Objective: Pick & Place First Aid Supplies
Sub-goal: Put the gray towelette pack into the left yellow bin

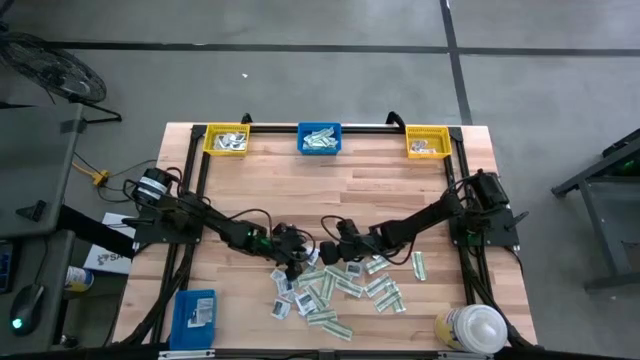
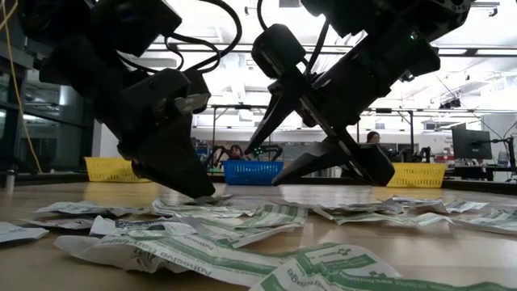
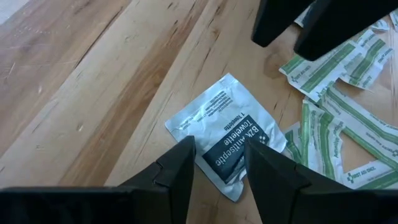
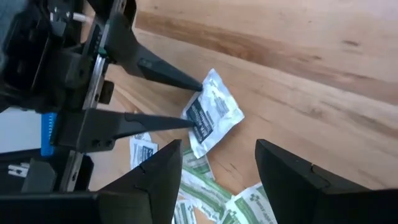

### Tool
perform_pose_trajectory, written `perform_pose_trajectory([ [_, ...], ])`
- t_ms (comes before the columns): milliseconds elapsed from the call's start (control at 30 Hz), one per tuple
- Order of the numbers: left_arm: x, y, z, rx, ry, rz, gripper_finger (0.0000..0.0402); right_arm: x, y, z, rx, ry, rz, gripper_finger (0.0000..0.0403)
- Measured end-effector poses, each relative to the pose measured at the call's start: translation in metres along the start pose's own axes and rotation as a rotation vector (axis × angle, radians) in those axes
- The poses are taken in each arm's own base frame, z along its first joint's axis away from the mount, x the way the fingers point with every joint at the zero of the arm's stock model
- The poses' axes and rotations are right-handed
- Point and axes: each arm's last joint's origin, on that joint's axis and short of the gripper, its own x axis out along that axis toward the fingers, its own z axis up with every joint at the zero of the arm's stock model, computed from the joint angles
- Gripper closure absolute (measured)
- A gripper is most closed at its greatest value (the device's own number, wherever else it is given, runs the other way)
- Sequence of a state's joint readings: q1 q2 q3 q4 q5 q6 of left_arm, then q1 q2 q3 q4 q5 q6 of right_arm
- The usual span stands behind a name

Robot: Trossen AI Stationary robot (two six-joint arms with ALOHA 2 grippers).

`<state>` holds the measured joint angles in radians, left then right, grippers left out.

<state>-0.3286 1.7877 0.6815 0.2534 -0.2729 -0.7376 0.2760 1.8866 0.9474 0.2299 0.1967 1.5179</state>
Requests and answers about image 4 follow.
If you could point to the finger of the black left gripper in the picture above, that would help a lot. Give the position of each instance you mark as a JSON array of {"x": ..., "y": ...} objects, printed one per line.
[
  {"x": 102, "y": 127},
  {"x": 146, "y": 65}
]

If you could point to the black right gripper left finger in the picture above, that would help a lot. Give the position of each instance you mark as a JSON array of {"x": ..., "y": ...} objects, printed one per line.
[{"x": 161, "y": 180}]

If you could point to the green striped bandage wrapper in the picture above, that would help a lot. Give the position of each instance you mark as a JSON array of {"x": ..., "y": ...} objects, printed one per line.
[
  {"x": 248, "y": 205},
  {"x": 205, "y": 193},
  {"x": 197, "y": 163},
  {"x": 183, "y": 214}
]

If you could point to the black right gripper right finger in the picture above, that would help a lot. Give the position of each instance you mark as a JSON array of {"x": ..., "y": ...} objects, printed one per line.
[{"x": 289, "y": 180}]

